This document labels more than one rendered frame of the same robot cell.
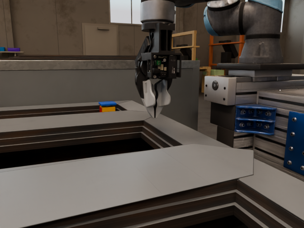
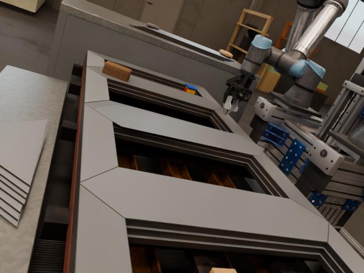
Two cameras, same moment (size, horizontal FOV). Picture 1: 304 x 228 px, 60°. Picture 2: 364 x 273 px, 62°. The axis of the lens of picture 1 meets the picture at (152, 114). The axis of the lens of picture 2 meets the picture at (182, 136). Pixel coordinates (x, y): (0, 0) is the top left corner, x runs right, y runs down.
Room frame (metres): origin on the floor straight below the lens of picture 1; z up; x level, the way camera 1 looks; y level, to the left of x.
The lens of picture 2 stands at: (-0.72, 0.22, 1.26)
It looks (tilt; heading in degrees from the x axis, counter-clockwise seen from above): 22 degrees down; 356
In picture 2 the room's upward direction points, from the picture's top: 23 degrees clockwise
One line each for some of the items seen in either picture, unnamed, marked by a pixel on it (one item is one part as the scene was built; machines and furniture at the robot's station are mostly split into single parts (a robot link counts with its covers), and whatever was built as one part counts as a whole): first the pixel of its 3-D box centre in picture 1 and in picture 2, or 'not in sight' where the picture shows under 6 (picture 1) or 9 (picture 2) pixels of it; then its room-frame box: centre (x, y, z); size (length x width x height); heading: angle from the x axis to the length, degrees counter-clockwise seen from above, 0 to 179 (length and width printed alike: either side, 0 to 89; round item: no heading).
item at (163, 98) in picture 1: (163, 99); (234, 108); (0.61, -0.03, 0.96); 0.06 x 0.03 x 0.09; 22
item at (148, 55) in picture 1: (158, 52); (242, 85); (0.60, -0.01, 1.07); 0.09 x 0.08 x 0.12; 22
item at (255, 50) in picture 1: (261, 49); (300, 94); (0.99, -0.40, 1.09); 0.15 x 0.15 x 0.10
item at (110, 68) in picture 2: not in sight; (117, 71); (0.69, 0.53, 0.89); 0.12 x 0.06 x 0.05; 94
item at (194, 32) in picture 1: (195, 63); (257, 51); (8.86, -1.45, 0.95); 1.48 x 1.32 x 1.91; 23
